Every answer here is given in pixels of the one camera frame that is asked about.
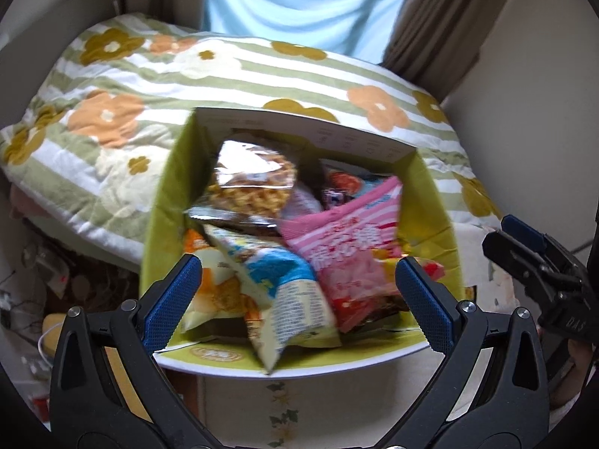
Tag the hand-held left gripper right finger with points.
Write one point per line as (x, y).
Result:
(423, 299)

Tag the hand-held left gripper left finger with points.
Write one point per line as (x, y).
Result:
(173, 294)

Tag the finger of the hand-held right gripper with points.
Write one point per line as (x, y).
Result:
(514, 257)
(526, 234)

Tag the cream cake snack packet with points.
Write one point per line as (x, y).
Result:
(215, 299)

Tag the green cardboard box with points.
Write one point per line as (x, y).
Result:
(435, 224)

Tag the person's right forearm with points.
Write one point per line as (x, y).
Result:
(575, 369)

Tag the bright yellow snack packet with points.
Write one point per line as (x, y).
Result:
(421, 271)

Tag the pink striped snack packet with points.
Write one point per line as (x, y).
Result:
(346, 252)

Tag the dark brown snack packet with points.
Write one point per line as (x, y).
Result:
(234, 220)

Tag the blue white illustrated snack packet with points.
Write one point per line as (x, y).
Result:
(281, 290)

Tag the clear plastic bag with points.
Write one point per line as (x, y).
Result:
(51, 262)

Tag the red and blue snack packet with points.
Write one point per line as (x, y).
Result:
(355, 187)

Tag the clear bag of yellow crisps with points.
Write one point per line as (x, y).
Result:
(252, 182)

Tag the cream patterned bed sheet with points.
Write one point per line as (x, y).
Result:
(327, 407)

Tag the green striped flower blanket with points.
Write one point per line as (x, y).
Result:
(117, 117)

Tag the blue sheer curtain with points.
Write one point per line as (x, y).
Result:
(304, 4)

